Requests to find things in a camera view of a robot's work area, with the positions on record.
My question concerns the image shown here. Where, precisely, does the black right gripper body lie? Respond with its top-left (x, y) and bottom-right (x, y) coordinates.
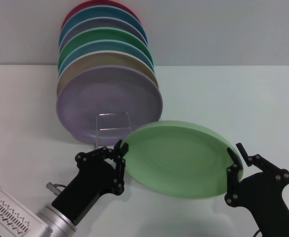
top-left (237, 171), bottom-right (289, 237)

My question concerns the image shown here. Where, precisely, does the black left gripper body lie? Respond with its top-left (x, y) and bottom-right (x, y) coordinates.
top-left (51, 158), bottom-right (117, 225)

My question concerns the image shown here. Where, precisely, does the light green plate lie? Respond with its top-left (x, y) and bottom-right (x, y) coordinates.
top-left (121, 120), bottom-right (245, 199)

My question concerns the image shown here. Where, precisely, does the purple plate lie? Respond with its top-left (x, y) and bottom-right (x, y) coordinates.
top-left (55, 65), bottom-right (164, 145)

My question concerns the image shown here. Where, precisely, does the beige plate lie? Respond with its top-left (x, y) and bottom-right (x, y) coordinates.
top-left (56, 50), bottom-right (160, 98)

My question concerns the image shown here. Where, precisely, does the light blue plate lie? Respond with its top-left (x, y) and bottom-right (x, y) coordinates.
top-left (57, 39), bottom-right (156, 77)

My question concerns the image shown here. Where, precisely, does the dark green plate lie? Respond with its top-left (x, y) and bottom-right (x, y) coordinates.
top-left (57, 27), bottom-right (154, 72)

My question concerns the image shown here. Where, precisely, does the grey lavender plate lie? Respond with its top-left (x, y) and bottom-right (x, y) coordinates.
top-left (59, 17), bottom-right (149, 50)

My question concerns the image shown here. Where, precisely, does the teal blue plate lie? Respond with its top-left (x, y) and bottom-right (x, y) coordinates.
top-left (59, 5), bottom-right (149, 47)

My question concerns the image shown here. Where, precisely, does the maroon plate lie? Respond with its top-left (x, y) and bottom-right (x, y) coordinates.
top-left (61, 0), bottom-right (141, 30)

